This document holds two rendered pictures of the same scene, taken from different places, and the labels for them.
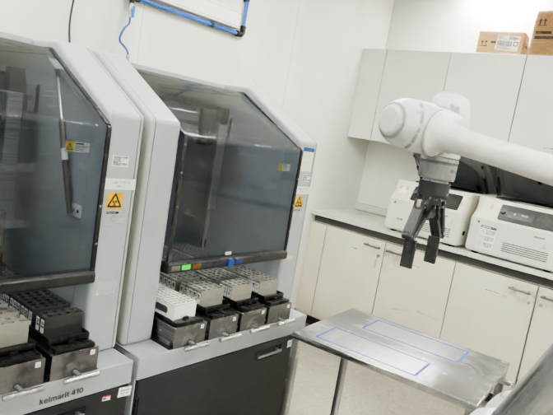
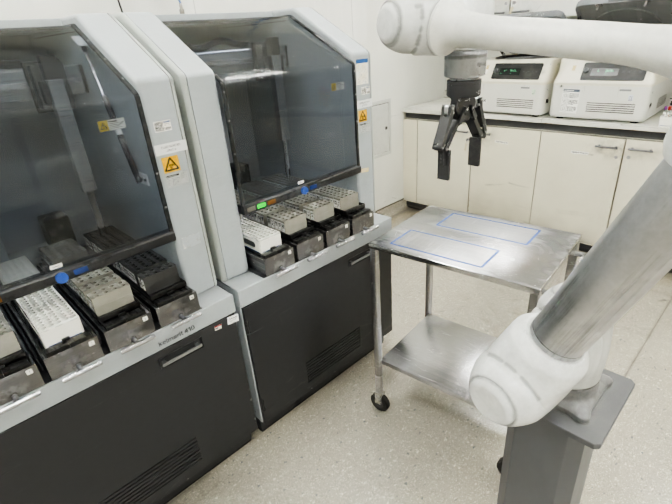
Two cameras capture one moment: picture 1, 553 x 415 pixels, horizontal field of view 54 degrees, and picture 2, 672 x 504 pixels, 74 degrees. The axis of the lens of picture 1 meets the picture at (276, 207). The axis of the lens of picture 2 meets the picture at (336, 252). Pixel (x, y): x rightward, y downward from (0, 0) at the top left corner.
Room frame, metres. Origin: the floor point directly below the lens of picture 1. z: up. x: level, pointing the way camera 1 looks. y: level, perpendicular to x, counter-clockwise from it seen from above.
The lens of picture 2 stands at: (0.26, -0.22, 1.51)
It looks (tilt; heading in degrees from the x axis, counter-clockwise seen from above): 26 degrees down; 9
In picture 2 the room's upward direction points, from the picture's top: 4 degrees counter-clockwise
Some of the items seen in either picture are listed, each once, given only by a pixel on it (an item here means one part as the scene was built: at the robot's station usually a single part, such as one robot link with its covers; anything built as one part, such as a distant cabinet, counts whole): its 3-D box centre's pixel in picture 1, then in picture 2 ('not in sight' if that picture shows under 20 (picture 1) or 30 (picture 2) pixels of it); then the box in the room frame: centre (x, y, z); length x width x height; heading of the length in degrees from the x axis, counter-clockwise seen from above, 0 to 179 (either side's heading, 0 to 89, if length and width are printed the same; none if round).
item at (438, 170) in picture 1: (437, 169); (464, 64); (1.34, -0.37, 1.43); 0.09 x 0.09 x 0.06
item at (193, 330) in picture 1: (131, 300); (231, 238); (1.88, 0.46, 0.78); 0.73 x 0.14 x 0.09; 51
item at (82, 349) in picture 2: not in sight; (42, 313); (1.32, 0.90, 0.78); 0.73 x 0.14 x 0.09; 51
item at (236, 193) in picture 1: (198, 165); (258, 104); (2.06, 0.32, 1.28); 0.61 x 0.51 x 0.63; 141
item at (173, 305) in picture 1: (156, 298); (248, 234); (1.79, 0.35, 0.83); 0.30 x 0.10 x 0.06; 51
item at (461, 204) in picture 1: (446, 192); (527, 62); (3.90, -1.18, 1.22); 0.62 x 0.56 x 0.64; 140
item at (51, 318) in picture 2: not in sight; (48, 314); (1.24, 0.79, 0.83); 0.30 x 0.10 x 0.06; 51
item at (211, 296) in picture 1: (210, 296); (294, 223); (1.85, 0.18, 0.85); 0.12 x 0.02 x 0.06; 142
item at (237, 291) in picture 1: (239, 291); (322, 212); (1.97, 0.08, 0.85); 0.12 x 0.02 x 0.06; 141
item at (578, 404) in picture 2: not in sight; (565, 372); (1.17, -0.63, 0.73); 0.22 x 0.18 x 0.06; 141
